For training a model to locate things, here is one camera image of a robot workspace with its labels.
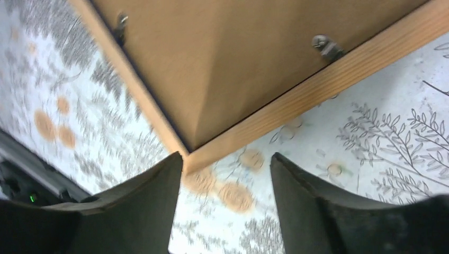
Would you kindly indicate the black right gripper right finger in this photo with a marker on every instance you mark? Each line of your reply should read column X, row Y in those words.
column 318, row 217

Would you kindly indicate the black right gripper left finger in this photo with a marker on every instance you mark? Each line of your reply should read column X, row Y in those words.
column 135, row 216

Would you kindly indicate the brown backing board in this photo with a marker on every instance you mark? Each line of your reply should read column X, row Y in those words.
column 210, row 64

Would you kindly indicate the wooden picture frame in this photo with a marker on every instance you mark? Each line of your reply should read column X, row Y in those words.
column 419, row 27

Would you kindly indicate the floral table cloth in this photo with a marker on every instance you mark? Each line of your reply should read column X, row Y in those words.
column 385, row 138

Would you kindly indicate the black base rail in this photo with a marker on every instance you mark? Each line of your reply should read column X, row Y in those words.
column 27, row 178

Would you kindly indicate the metal frame retaining clip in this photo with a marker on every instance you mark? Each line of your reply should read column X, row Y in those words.
column 119, row 31
column 327, row 48

